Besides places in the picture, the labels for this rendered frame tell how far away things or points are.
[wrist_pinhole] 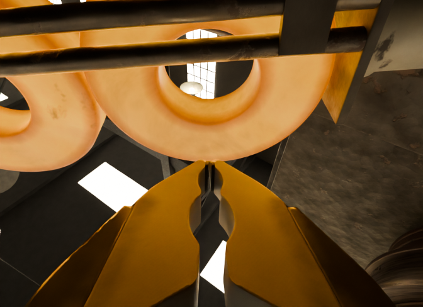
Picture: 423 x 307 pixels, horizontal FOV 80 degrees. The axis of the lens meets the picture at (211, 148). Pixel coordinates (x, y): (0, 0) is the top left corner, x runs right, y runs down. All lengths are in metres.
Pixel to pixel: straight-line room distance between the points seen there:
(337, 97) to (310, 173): 0.44
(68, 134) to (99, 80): 0.06
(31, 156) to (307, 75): 0.22
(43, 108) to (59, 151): 0.04
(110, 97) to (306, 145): 0.44
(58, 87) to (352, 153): 0.48
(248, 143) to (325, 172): 0.40
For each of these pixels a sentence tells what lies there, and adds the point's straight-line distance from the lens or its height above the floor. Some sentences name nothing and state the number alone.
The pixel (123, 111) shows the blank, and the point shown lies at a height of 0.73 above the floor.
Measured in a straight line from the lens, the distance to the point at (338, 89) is 0.17.
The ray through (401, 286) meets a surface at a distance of 0.53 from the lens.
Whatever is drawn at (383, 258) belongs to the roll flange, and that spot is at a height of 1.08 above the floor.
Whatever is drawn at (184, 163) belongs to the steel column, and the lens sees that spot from 5.82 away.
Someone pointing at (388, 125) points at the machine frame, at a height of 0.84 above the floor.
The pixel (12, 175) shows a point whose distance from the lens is 3.09.
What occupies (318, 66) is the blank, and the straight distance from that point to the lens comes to 0.17.
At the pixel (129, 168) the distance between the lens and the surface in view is 9.40.
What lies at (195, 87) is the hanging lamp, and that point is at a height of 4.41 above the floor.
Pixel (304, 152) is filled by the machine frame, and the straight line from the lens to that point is 0.57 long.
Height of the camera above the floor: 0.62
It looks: 46 degrees up
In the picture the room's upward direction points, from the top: 177 degrees counter-clockwise
